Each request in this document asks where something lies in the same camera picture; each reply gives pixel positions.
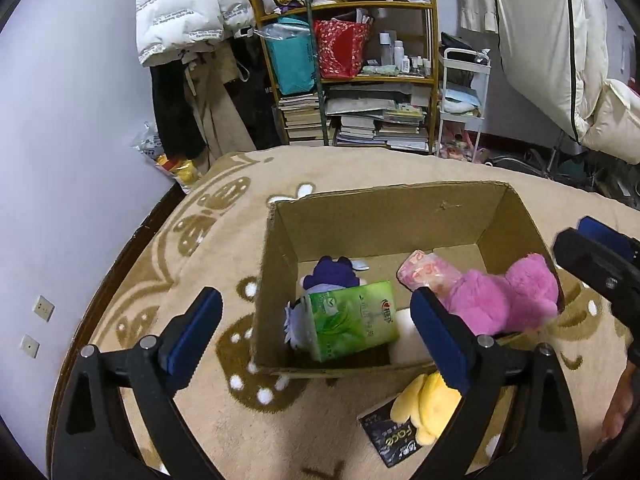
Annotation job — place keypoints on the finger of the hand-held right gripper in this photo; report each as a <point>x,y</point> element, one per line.
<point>585,260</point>
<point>607,237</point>

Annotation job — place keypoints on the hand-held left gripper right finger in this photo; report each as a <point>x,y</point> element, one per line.
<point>440,345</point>

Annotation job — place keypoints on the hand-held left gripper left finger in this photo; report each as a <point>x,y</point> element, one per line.
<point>195,340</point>

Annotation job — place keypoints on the yellow plush toy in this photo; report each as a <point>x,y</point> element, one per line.
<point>425,405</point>

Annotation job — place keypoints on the pink plastic packet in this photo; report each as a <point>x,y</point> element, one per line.
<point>425,270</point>

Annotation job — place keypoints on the pink plush toy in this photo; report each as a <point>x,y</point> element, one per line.
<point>500,295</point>

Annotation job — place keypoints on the green tissue pack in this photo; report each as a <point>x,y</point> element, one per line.
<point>350,320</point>

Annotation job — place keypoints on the purple haired plush doll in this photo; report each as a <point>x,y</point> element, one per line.
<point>330,272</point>

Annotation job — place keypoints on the brown cardboard box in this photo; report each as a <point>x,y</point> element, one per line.
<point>380,225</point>

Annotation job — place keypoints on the person's right hand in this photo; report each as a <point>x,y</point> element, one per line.
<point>622,405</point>

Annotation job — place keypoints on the black face mask packet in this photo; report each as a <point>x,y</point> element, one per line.
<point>390,435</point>

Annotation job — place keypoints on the beige printed blanket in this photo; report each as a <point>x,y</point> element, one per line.
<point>250,435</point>

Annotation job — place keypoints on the pink toys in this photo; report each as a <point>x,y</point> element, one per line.
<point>457,147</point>

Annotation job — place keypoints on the plastic bag with snacks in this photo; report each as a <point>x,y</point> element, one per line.
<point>165,157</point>

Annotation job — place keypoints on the cream hanging coat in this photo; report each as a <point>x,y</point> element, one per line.
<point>540,50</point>

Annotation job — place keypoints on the light blue cloth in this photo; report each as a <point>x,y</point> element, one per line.
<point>460,102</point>

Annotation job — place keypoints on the black hanging coat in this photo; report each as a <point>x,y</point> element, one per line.
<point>175,110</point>

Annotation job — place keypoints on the pile of books and papers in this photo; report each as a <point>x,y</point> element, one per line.
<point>380,120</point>

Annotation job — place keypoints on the white trolley cart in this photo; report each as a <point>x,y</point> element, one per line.
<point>462,55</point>

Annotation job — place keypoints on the beige hanging coat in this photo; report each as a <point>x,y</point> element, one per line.
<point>220,105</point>

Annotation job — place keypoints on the stack of old books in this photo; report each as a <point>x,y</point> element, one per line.
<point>300,117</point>

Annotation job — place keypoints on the black bag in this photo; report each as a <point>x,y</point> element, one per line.
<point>457,42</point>

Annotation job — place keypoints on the group of toiletry bottles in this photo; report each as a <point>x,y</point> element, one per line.
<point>400,57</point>

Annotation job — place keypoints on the wooden shelf unit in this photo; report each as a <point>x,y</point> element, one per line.
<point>432,20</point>

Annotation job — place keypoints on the teal shopping bag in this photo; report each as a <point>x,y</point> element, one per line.
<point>290,60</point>

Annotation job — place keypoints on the red patterned bag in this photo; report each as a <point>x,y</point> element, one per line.
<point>340,50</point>

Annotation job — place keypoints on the thin green pole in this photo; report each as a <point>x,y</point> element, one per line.
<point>314,35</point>

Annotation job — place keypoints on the white puffer jacket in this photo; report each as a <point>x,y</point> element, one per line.
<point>185,5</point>

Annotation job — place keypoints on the white wall socket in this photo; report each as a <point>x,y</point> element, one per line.
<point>30,346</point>
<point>43,308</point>

